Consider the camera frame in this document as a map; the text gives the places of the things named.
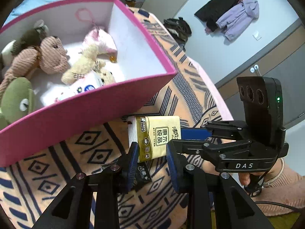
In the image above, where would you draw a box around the grey wardrobe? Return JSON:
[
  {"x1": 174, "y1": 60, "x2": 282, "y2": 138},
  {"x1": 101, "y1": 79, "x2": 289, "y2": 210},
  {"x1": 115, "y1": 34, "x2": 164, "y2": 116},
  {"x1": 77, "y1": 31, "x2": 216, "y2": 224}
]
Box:
[{"x1": 214, "y1": 19, "x2": 305, "y2": 129}]

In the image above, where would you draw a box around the dark brown white plush toy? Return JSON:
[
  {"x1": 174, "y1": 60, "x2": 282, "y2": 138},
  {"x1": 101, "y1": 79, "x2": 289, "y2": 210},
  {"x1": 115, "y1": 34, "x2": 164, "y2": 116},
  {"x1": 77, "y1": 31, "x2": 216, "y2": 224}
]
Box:
[{"x1": 0, "y1": 20, "x2": 50, "y2": 68}]

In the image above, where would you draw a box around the white printed tissue pack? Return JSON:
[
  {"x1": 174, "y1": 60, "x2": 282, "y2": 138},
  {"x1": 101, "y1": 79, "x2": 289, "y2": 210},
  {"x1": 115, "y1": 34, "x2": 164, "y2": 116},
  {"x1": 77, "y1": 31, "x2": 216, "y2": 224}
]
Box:
[{"x1": 40, "y1": 73, "x2": 104, "y2": 106}]

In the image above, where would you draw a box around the small black packet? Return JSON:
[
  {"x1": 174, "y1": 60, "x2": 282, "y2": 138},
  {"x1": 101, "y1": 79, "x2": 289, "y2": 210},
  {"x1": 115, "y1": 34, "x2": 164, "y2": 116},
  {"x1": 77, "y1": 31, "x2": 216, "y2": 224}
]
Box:
[{"x1": 135, "y1": 161, "x2": 153, "y2": 183}]

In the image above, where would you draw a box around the person's right forearm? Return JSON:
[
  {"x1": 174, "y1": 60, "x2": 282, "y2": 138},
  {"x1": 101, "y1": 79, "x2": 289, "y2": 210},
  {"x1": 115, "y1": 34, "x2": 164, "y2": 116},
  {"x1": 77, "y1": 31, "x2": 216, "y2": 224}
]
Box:
[{"x1": 253, "y1": 159, "x2": 305, "y2": 217}]

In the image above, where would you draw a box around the orange patterned blanket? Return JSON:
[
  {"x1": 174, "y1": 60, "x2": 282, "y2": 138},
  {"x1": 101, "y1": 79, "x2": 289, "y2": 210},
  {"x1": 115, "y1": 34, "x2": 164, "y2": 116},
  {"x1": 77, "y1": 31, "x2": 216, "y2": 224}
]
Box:
[{"x1": 0, "y1": 6, "x2": 235, "y2": 229}]

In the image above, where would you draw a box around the dark camouflage backpack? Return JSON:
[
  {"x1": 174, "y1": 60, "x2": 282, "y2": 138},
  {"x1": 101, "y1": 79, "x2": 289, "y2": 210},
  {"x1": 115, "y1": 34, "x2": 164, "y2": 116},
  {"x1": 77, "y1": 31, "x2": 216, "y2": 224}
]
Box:
[{"x1": 163, "y1": 17, "x2": 192, "y2": 46}]

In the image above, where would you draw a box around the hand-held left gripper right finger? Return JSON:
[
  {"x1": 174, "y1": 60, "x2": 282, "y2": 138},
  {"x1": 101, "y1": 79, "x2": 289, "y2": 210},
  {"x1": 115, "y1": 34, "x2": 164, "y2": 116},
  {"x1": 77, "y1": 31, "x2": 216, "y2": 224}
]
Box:
[{"x1": 165, "y1": 145, "x2": 274, "y2": 229}]

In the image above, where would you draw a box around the purple jacket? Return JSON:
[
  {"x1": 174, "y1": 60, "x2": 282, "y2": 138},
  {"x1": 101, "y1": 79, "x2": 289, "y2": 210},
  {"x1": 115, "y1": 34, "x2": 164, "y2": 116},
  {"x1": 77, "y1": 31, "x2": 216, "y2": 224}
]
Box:
[{"x1": 216, "y1": 0, "x2": 260, "y2": 41}]

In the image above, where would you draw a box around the pink plush toy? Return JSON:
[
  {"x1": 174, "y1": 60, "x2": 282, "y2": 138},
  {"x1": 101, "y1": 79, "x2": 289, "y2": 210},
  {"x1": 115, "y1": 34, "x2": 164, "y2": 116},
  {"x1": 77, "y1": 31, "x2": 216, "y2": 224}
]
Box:
[{"x1": 75, "y1": 8, "x2": 118, "y2": 55}]

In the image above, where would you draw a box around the cream plush bear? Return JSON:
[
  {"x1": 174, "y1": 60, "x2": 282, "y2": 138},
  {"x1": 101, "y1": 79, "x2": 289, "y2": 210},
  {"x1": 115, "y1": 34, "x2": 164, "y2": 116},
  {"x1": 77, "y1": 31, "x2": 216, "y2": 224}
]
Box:
[{"x1": 61, "y1": 44, "x2": 116, "y2": 85}]

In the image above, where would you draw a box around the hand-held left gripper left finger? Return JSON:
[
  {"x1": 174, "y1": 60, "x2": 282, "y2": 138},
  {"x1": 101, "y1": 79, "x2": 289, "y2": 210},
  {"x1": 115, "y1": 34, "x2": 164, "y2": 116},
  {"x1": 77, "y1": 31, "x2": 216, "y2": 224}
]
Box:
[{"x1": 31, "y1": 142, "x2": 140, "y2": 229}]

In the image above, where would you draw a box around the brown corduroy plush bear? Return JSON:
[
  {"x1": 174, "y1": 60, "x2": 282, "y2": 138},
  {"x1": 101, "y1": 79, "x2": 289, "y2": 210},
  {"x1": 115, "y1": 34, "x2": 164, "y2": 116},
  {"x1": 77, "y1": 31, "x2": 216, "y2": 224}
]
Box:
[{"x1": 0, "y1": 36, "x2": 69, "y2": 101}]

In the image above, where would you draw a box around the green plush frog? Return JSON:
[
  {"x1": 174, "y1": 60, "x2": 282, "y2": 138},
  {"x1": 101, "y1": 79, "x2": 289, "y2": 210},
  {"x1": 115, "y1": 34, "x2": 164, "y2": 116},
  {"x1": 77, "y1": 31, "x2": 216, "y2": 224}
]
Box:
[{"x1": 0, "y1": 76, "x2": 36, "y2": 130}]

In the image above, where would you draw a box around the person's right hand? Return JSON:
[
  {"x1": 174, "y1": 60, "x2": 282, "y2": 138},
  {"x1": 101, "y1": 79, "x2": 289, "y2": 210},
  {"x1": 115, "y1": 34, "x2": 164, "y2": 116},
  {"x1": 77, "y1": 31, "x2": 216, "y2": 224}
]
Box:
[{"x1": 202, "y1": 159, "x2": 266, "y2": 187}]

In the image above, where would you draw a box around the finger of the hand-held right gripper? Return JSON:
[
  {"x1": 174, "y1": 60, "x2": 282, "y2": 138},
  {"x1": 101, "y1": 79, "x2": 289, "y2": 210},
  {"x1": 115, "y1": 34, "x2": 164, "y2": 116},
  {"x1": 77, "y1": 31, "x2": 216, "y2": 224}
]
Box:
[
  {"x1": 181, "y1": 121, "x2": 249, "y2": 142},
  {"x1": 167, "y1": 139, "x2": 254, "y2": 163}
]

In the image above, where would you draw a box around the yellow tissue pack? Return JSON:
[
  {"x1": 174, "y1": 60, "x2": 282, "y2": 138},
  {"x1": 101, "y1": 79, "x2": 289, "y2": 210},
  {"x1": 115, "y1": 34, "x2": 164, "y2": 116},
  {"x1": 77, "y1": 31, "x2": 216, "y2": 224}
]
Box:
[{"x1": 127, "y1": 115, "x2": 182, "y2": 163}]

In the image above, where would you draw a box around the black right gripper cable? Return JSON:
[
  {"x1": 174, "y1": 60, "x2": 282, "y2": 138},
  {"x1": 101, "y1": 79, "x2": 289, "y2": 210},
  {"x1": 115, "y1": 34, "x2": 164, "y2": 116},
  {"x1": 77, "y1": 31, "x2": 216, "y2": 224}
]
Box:
[{"x1": 244, "y1": 179, "x2": 305, "y2": 212}]

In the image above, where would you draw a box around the pink cardboard box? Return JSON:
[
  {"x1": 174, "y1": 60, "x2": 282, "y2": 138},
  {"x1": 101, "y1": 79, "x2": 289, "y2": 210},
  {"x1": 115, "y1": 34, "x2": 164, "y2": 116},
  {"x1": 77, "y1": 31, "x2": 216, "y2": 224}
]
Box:
[{"x1": 0, "y1": 0, "x2": 178, "y2": 167}]

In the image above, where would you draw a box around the black jacket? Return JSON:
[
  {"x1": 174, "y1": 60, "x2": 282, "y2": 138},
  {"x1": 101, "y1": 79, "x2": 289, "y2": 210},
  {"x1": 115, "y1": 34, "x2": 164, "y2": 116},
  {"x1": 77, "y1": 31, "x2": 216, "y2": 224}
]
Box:
[{"x1": 194, "y1": 0, "x2": 242, "y2": 32}]

